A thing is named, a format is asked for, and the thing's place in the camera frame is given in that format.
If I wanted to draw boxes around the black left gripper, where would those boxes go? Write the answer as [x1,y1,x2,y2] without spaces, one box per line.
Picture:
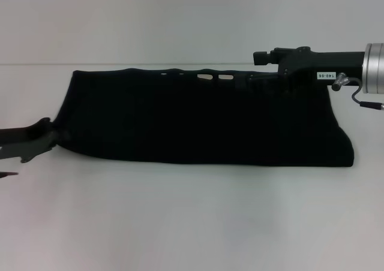
[0,117,71,164]

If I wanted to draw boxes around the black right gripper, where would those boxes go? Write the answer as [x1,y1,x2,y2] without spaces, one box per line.
[235,46,366,89]

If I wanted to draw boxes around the black shirt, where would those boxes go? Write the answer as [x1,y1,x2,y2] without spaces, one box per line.
[55,68,355,168]

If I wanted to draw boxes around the black cable with silver plug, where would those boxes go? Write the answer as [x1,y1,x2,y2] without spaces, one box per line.
[331,73,384,111]

